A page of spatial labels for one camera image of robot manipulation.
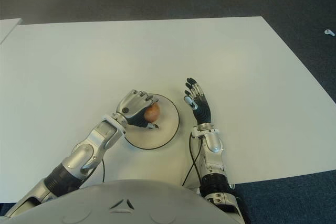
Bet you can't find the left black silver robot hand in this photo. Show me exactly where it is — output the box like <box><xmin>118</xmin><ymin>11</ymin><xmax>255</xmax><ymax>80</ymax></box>
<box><xmin>115</xmin><ymin>89</ymin><xmax>161</xmax><ymax>131</ymax></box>

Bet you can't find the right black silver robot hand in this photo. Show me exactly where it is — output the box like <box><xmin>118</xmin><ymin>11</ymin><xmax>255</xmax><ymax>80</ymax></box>
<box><xmin>183</xmin><ymin>77</ymin><xmax>213</xmax><ymax>126</ymax></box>

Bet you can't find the red yellow apple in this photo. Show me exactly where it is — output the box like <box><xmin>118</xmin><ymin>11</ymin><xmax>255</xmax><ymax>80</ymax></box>
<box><xmin>143</xmin><ymin>103</ymin><xmax>161</xmax><ymax>123</ymax></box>

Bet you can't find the white plate with black rim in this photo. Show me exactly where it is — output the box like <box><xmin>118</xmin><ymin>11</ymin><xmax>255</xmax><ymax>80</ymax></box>
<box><xmin>123</xmin><ymin>93</ymin><xmax>181</xmax><ymax>150</ymax></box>

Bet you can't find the grey robot torso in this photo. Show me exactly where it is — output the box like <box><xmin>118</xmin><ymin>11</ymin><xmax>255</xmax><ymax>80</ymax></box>
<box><xmin>4</xmin><ymin>179</ymin><xmax>246</xmax><ymax>224</ymax></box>

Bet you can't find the white neighbouring table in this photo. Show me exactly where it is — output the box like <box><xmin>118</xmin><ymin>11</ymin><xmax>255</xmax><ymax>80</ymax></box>
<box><xmin>0</xmin><ymin>18</ymin><xmax>23</xmax><ymax>45</ymax></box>

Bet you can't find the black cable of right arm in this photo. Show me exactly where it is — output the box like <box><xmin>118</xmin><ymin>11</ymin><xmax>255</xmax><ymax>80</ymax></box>
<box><xmin>181</xmin><ymin>132</ymin><xmax>203</xmax><ymax>187</ymax></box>

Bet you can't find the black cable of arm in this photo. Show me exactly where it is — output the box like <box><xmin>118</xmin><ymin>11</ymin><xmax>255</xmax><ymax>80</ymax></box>
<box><xmin>100</xmin><ymin>155</ymin><xmax>106</xmax><ymax>183</ymax></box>
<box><xmin>181</xmin><ymin>132</ymin><xmax>203</xmax><ymax>187</ymax></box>

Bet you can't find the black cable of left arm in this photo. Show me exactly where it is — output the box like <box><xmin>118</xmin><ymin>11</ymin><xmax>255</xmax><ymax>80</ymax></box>
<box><xmin>100</xmin><ymin>155</ymin><xmax>106</xmax><ymax>183</ymax></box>

